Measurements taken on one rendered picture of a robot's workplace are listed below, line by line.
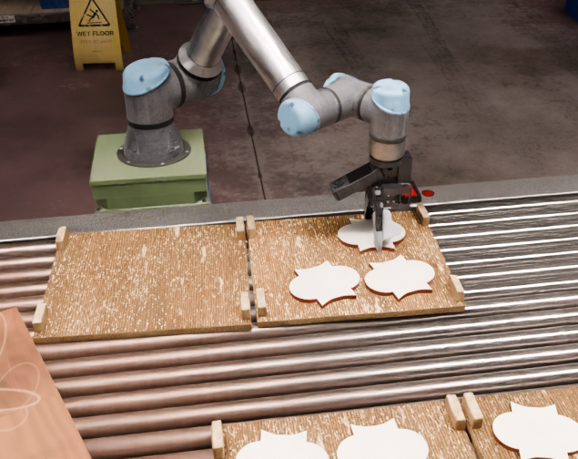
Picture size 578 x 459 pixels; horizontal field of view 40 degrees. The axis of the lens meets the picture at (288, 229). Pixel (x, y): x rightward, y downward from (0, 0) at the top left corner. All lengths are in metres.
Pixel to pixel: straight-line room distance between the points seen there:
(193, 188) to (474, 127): 2.65
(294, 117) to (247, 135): 2.70
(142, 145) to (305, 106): 0.60
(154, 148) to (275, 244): 0.45
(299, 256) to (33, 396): 0.66
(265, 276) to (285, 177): 2.22
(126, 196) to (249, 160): 2.05
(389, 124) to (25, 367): 0.81
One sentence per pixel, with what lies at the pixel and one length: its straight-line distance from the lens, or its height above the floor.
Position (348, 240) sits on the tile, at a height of 0.95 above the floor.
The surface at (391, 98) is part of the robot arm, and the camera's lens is 1.55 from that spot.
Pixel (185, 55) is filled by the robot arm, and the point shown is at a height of 1.20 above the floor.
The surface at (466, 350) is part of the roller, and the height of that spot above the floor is 0.91.
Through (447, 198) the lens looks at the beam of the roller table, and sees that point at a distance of 1.95.
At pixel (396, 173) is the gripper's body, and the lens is 1.66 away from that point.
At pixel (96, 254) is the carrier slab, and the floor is 0.94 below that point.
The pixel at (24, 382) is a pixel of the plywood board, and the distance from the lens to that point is 1.32.
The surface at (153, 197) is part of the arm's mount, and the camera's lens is 1.97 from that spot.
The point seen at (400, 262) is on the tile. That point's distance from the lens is 1.66.
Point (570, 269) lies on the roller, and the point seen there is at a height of 0.91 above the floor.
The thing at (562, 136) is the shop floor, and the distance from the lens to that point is 4.42.
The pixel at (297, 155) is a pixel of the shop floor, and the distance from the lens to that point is 4.02.
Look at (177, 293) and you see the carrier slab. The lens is 1.60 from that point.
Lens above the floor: 1.93
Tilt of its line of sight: 34 degrees down
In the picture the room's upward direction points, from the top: 1 degrees counter-clockwise
